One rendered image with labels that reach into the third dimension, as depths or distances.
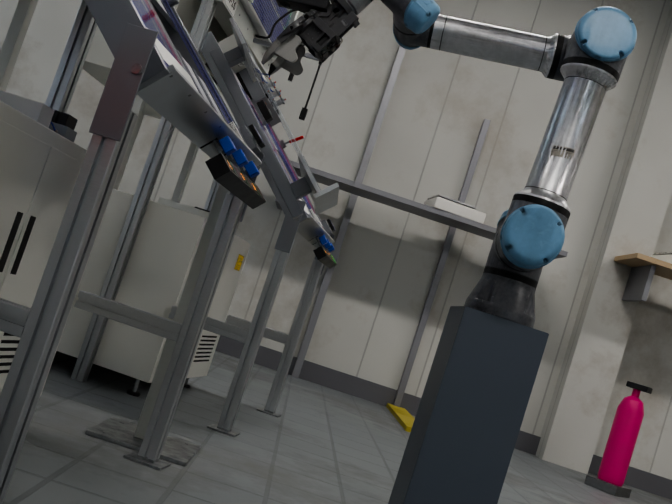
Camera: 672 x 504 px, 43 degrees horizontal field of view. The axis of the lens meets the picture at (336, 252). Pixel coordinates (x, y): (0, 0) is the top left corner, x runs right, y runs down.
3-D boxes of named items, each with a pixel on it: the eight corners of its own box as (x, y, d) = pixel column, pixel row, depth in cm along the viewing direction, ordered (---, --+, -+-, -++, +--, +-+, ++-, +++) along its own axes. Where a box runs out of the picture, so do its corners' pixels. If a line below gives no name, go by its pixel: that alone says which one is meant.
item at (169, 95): (235, 179, 194) (262, 163, 193) (135, 93, 129) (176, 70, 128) (232, 174, 194) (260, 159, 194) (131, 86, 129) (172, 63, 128)
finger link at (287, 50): (278, 71, 169) (311, 45, 171) (258, 51, 170) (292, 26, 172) (277, 79, 172) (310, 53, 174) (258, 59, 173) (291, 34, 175)
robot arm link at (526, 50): (613, 52, 188) (399, 7, 193) (626, 34, 177) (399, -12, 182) (602, 101, 187) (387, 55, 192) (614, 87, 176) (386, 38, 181)
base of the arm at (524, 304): (522, 329, 187) (535, 286, 188) (541, 331, 172) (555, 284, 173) (457, 307, 187) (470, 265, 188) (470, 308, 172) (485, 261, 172)
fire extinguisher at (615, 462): (638, 504, 452) (671, 394, 457) (592, 488, 452) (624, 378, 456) (620, 492, 479) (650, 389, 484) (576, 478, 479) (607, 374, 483)
